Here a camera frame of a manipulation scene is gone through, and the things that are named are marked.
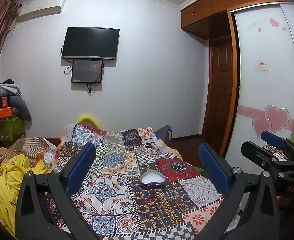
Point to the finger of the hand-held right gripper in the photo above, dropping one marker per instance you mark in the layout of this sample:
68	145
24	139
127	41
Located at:
256	152
274	138

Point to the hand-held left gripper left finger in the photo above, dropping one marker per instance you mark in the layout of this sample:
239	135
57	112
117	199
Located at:
80	167

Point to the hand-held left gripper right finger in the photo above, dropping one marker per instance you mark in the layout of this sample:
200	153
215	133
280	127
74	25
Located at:
214	167

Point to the purple heart-shaped jewelry box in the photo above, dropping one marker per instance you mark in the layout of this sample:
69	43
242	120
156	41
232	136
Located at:
153	178

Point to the patchwork printed blanket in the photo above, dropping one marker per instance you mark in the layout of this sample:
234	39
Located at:
127	160

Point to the yellow pillow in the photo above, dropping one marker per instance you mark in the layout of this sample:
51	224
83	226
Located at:
88	120

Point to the white wardrobe with heart stickers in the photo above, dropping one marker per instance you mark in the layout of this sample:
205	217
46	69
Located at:
266	90

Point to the striped cloth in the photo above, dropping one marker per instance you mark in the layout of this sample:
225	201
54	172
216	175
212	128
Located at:
29	147

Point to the dark blue cushion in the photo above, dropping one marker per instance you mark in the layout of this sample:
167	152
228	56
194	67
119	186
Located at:
165	133

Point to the wooden door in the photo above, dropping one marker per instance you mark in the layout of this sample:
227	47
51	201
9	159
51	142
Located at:
219	92

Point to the yellow blanket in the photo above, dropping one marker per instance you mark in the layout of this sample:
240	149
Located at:
9	180

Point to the paper notice sticker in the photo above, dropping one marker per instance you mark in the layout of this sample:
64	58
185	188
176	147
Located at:
261	66

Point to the green patterned cloth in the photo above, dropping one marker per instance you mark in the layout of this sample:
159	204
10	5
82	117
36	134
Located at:
7	128

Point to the orange box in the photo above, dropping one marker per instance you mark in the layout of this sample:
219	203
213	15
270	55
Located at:
3	113

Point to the pile of clothes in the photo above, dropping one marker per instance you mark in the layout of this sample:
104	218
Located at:
14	97

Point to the wooden overhead cabinet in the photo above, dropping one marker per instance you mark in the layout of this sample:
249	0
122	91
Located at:
206	10

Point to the white air conditioner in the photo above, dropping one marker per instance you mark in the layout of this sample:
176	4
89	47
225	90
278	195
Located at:
40	7

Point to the small black wall monitor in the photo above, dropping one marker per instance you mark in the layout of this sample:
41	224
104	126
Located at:
87	71

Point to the black wall television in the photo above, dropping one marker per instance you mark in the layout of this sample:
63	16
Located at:
90	42

